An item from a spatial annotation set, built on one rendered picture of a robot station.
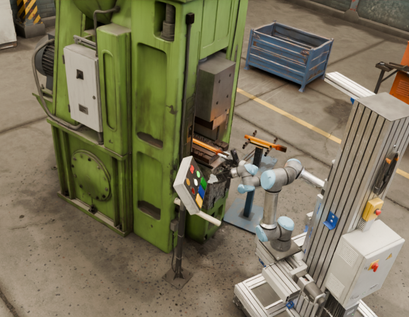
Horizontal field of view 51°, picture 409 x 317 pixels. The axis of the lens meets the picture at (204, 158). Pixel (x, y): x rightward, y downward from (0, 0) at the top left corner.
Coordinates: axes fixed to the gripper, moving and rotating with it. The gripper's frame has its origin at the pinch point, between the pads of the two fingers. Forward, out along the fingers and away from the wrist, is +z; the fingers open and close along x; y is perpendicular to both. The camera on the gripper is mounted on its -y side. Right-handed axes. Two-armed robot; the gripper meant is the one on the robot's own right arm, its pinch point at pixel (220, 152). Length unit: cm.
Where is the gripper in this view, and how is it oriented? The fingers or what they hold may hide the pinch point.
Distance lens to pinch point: 361.4
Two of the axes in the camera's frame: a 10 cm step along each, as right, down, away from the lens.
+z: -8.2, -3.9, 4.2
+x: 5.6, -4.5, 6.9
